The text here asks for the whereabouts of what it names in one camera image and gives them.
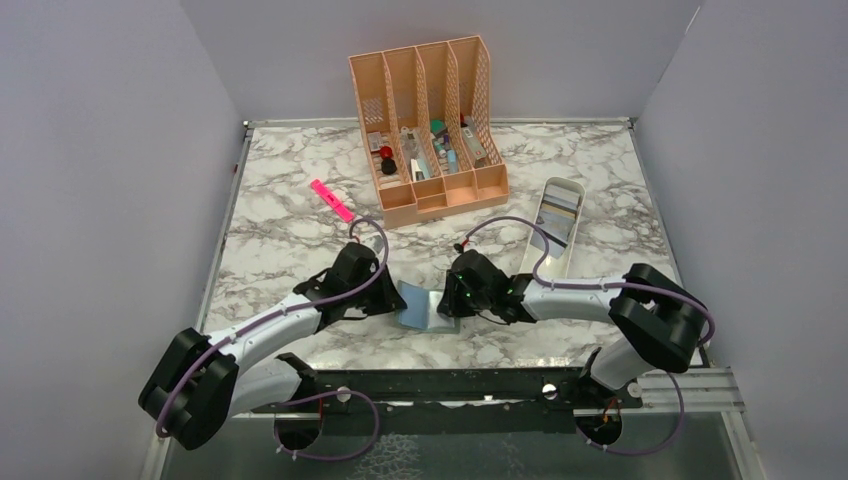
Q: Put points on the green card holder wallet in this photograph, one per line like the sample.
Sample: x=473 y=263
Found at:
x=421 y=312

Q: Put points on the pink highlighter marker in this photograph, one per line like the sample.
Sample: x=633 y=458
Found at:
x=332 y=200

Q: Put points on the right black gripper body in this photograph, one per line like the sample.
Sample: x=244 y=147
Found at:
x=462 y=301

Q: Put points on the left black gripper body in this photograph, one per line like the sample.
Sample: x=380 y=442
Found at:
x=364 y=300

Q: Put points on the black round stamp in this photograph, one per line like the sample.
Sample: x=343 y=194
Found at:
x=388 y=166

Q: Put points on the orange plastic desk organizer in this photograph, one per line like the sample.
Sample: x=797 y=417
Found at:
x=397 y=93

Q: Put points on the grey red stapler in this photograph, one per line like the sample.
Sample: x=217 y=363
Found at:
x=474 y=145

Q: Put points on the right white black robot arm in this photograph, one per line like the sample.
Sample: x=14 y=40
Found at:
x=660 y=323

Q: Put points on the black metal base rail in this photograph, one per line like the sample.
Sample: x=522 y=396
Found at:
x=447 y=401

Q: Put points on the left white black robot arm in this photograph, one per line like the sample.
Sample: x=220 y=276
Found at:
x=202 y=380

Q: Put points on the green eraser block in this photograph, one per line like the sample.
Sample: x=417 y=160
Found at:
x=438 y=127

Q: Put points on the white oblong plastic tray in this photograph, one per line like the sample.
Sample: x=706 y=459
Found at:
x=551 y=267

